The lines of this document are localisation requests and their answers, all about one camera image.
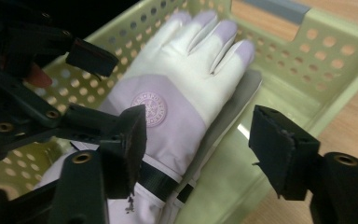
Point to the lilac and white ski glove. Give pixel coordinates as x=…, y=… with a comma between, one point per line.
x=174, y=77
x=233, y=104

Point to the pale green plastic basket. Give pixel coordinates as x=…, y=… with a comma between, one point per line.
x=329, y=81

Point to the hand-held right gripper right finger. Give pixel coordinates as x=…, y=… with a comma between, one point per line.
x=284, y=152

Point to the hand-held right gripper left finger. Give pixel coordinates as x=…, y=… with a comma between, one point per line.
x=127, y=155

